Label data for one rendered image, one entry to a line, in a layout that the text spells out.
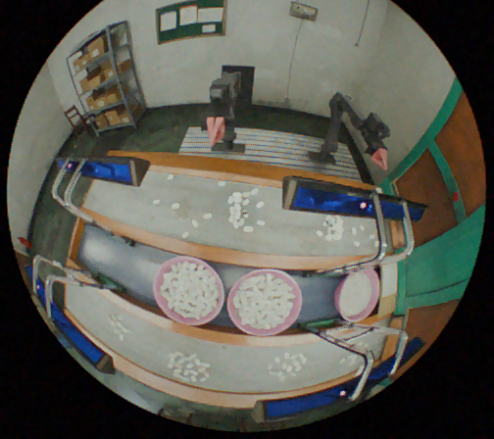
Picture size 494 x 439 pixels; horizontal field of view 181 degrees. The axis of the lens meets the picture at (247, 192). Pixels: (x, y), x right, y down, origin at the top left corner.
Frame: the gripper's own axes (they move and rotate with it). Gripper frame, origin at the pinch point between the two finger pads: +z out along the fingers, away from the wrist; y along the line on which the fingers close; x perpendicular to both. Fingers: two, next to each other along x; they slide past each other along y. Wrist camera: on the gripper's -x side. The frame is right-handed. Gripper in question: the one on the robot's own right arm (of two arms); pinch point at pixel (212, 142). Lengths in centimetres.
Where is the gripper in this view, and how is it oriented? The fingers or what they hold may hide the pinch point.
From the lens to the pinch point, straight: 43.2
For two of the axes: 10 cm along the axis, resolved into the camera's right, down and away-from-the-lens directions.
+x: -0.7, 4.8, 8.7
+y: 10.0, 0.6, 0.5
